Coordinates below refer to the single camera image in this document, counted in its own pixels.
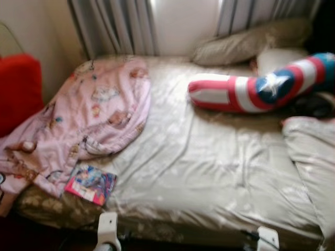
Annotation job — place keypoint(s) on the pink cartoon print blanket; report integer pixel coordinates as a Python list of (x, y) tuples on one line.
[(94, 115)]

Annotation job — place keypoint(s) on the beige floral pillow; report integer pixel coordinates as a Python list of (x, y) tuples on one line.
[(235, 47)]

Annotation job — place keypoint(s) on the pink and blue comic book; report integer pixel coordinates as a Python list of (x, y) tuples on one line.
[(91, 184)]

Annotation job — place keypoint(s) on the narrow grey curtain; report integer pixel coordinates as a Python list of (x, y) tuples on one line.
[(261, 13)]

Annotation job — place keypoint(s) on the small white pillow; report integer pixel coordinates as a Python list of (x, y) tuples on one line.
[(277, 60)]

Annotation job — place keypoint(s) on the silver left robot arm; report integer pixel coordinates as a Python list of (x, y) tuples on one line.
[(107, 248)]

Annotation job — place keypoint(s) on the large beige satin pillow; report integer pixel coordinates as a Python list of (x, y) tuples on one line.
[(314, 167)]

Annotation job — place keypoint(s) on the bed with beige sheet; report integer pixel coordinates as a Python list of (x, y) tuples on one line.
[(209, 167)]

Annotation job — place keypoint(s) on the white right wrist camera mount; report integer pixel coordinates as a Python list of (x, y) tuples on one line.
[(268, 239)]

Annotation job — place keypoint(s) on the wide grey curtain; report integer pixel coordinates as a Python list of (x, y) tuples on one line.
[(115, 26)]

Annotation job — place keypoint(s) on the dark furniture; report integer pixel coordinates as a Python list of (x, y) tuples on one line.
[(324, 26)]

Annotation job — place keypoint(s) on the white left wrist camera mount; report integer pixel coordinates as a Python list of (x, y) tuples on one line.
[(108, 225)]

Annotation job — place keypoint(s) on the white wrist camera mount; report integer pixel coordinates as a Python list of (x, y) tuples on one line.
[(268, 239), (108, 225)]

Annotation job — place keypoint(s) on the black plush toy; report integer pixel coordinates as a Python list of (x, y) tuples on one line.
[(314, 107)]

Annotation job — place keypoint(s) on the white headboard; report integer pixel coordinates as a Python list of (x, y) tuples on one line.
[(5, 44)]

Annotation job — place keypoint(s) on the red white blue star bolster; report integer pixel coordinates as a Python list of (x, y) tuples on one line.
[(225, 94)]

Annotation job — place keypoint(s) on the large red pillow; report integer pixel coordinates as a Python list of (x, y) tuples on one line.
[(21, 94)]

